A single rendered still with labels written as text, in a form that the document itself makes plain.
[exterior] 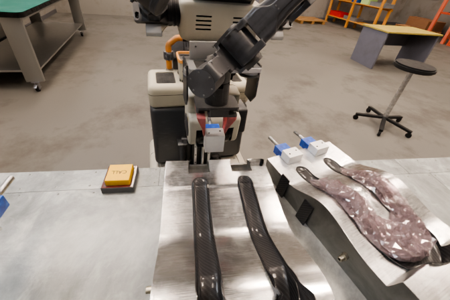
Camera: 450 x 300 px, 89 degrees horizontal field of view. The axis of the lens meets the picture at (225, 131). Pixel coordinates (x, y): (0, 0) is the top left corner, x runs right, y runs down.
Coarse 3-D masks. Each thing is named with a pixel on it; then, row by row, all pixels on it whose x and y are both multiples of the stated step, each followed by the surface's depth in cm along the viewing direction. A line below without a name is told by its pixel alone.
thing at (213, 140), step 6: (210, 120) 68; (210, 126) 64; (216, 126) 64; (210, 132) 59; (216, 132) 59; (222, 132) 60; (204, 138) 60; (210, 138) 58; (216, 138) 58; (222, 138) 59; (204, 144) 60; (210, 144) 59; (216, 144) 60; (222, 144) 60; (204, 150) 61; (210, 150) 60; (216, 150) 61; (222, 150) 61
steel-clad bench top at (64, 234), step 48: (48, 192) 58; (96, 192) 60; (144, 192) 61; (432, 192) 71; (0, 240) 48; (48, 240) 49; (96, 240) 50; (144, 240) 50; (0, 288) 41; (48, 288) 42; (96, 288) 42; (144, 288) 43; (336, 288) 46
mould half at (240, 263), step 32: (224, 160) 61; (256, 160) 62; (224, 192) 52; (256, 192) 53; (192, 224) 46; (224, 224) 46; (288, 224) 48; (160, 256) 39; (192, 256) 39; (224, 256) 39; (256, 256) 39; (288, 256) 39; (160, 288) 32; (192, 288) 33; (224, 288) 33; (256, 288) 33; (320, 288) 34
